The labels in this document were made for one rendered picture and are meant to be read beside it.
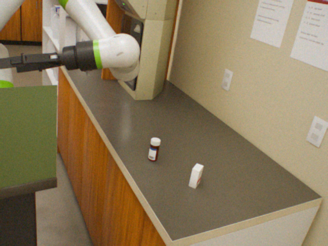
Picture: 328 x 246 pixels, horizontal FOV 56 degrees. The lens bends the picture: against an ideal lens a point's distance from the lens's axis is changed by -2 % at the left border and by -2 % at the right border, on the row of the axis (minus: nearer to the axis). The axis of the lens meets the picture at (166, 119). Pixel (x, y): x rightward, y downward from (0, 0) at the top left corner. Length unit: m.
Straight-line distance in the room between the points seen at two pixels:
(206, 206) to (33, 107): 0.66
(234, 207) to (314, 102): 0.57
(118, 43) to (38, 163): 0.48
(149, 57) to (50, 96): 0.91
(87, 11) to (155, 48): 0.70
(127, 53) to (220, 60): 0.98
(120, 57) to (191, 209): 0.55
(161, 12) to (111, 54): 0.85
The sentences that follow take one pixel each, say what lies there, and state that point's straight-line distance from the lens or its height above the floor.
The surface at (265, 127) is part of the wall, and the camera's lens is 1.62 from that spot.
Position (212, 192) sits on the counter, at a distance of 1.20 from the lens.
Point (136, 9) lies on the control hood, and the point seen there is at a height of 1.46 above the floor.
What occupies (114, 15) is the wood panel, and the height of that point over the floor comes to 1.36.
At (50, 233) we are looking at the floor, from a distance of 2.31.
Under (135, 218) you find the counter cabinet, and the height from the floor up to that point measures 0.76.
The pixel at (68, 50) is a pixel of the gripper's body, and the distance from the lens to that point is 1.02.
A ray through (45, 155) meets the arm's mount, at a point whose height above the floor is 1.04.
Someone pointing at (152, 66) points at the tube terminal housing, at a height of 1.15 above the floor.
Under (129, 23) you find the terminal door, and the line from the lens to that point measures 1.94.
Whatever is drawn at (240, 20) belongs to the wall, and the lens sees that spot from 1.77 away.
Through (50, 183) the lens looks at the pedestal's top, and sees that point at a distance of 1.18.
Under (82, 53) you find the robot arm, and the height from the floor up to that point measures 1.39.
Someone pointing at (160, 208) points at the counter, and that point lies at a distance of 1.08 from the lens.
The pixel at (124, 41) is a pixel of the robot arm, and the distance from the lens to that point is 0.98.
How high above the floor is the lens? 1.63
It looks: 24 degrees down
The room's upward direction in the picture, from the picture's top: 10 degrees clockwise
